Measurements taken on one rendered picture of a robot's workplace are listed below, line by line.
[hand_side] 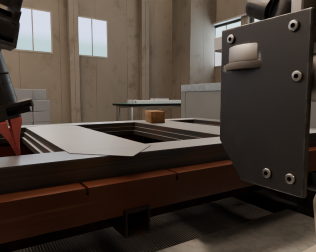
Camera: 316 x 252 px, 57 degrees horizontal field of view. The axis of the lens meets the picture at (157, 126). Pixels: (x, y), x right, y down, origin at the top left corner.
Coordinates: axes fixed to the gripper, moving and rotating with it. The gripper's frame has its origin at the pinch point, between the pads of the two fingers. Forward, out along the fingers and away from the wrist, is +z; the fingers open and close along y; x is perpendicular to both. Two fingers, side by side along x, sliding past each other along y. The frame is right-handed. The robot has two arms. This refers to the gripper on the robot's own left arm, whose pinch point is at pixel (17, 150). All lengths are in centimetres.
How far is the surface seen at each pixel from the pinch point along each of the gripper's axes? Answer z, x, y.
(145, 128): 16, -42, -50
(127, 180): 7.9, 16.1, -14.3
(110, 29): -125, -911, -442
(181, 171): 10.8, 16.1, -25.9
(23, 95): 16, -678, -84
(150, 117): 13, -45, -55
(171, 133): 15, -23, -50
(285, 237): 30, 26, -41
